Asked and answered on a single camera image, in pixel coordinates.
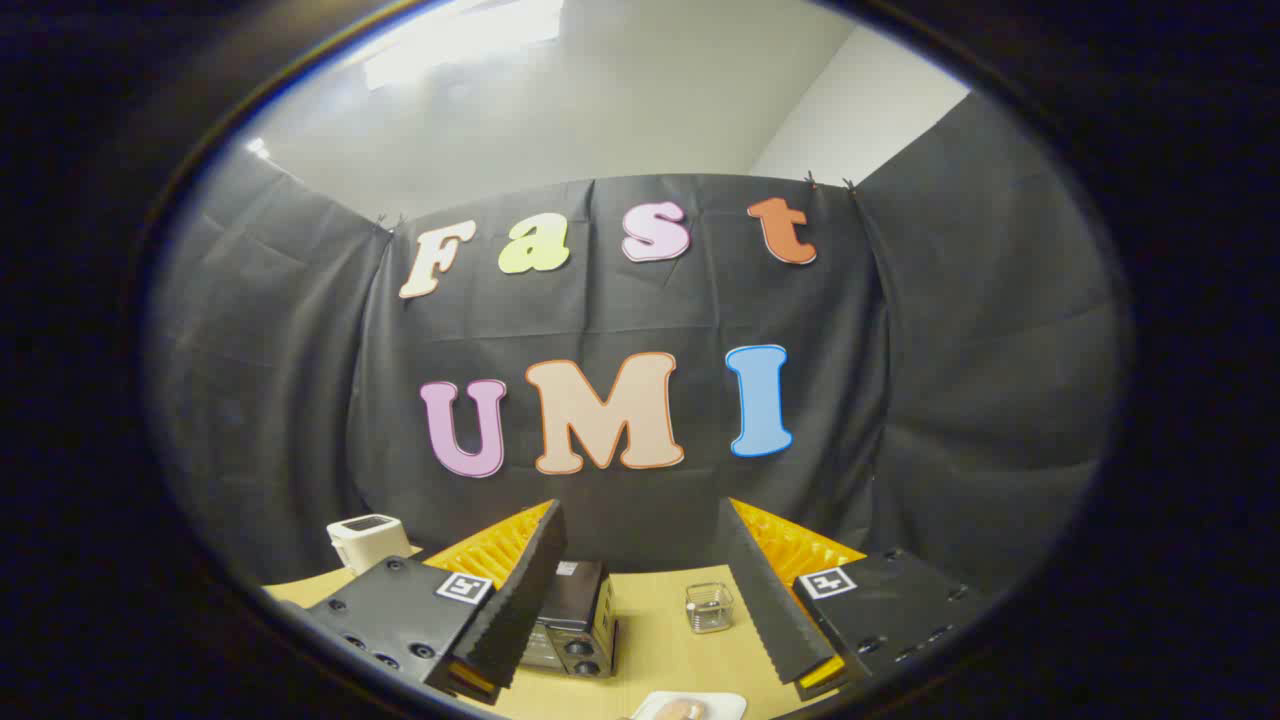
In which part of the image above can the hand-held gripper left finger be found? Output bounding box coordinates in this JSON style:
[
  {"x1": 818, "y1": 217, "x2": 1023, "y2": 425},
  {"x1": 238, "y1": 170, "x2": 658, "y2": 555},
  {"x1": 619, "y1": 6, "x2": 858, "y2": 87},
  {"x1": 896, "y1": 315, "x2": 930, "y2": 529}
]
[{"x1": 300, "y1": 498, "x2": 569, "y2": 707}]

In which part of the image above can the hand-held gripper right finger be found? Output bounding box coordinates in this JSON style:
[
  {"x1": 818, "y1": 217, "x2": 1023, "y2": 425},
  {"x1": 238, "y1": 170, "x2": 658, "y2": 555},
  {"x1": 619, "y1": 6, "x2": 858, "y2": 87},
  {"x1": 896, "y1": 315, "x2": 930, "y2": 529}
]
[{"x1": 716, "y1": 496, "x2": 991, "y2": 703}]

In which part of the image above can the black toaster oven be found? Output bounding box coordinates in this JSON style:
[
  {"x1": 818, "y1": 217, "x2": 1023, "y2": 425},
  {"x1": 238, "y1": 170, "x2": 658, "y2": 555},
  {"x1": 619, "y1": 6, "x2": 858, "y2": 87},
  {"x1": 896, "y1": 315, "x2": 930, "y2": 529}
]
[{"x1": 518, "y1": 560, "x2": 619, "y2": 679}]

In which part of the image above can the white bread toaster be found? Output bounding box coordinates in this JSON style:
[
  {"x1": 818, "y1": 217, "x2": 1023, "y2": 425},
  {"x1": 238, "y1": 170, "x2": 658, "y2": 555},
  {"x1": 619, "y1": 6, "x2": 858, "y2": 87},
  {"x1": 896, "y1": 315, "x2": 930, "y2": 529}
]
[{"x1": 327, "y1": 514, "x2": 413, "y2": 577}]

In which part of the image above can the white square plate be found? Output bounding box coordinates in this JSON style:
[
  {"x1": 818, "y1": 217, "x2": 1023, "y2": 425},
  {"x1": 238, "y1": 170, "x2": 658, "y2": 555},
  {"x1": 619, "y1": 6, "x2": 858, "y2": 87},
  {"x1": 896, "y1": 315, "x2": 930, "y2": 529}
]
[{"x1": 630, "y1": 690, "x2": 748, "y2": 720}]

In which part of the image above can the black backdrop cloth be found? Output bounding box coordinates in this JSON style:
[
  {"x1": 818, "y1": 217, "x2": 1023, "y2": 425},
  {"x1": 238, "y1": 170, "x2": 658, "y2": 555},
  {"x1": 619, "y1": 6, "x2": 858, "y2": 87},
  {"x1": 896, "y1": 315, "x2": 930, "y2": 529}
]
[{"x1": 150, "y1": 90, "x2": 1131, "y2": 601}]

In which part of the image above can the metal wire holder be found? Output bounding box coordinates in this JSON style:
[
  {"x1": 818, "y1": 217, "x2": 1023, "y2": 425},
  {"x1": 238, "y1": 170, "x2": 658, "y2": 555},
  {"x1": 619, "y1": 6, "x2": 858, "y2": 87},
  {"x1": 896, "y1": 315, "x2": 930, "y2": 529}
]
[{"x1": 686, "y1": 582, "x2": 735, "y2": 635}]

